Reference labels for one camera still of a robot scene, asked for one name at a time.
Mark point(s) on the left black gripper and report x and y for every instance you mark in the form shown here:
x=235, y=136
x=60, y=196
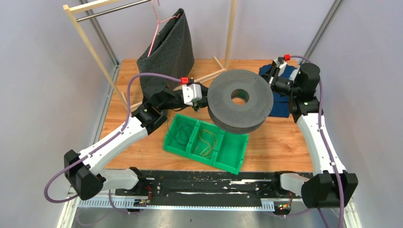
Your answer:
x=204, y=101

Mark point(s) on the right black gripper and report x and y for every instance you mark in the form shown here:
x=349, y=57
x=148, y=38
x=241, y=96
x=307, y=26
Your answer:
x=272, y=76

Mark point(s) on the grey plastic cable spool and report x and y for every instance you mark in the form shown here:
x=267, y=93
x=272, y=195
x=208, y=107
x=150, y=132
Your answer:
x=239, y=101

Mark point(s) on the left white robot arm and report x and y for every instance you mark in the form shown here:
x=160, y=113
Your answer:
x=85, y=170

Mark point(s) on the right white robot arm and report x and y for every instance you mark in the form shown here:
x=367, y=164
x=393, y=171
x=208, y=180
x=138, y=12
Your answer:
x=331, y=185

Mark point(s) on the blue printed t-shirt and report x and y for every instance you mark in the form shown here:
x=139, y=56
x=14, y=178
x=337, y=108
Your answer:
x=280, y=106

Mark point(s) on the dark grey dotted garment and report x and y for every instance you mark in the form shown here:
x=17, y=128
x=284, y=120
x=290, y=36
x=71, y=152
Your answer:
x=172, y=55

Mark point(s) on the green three-compartment bin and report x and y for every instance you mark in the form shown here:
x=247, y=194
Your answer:
x=205, y=143

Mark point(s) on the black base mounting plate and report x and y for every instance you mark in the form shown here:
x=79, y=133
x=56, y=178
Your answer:
x=213, y=190

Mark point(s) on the wooden clothes rack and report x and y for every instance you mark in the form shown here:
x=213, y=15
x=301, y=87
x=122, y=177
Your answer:
x=89, y=6

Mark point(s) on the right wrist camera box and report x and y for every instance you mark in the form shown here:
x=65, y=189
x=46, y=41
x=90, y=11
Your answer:
x=280, y=64

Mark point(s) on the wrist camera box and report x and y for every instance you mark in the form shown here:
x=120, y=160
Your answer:
x=191, y=94
x=280, y=64

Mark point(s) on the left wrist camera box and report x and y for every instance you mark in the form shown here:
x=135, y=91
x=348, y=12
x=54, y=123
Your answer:
x=191, y=94

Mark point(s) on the pink wire hanger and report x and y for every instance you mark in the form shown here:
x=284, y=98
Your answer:
x=157, y=26

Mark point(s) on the aluminium frame rail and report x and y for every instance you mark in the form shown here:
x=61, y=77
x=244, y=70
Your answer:
x=107, y=210

